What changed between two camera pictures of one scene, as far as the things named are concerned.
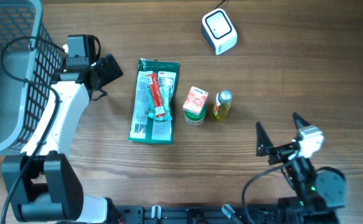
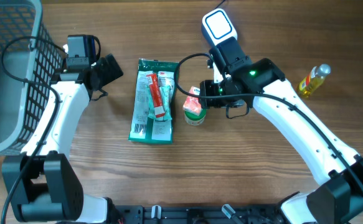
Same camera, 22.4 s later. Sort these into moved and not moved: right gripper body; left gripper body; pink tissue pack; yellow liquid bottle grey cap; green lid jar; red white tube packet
Moved: right gripper body; yellow liquid bottle grey cap
Not moved: left gripper body; red white tube packet; pink tissue pack; green lid jar
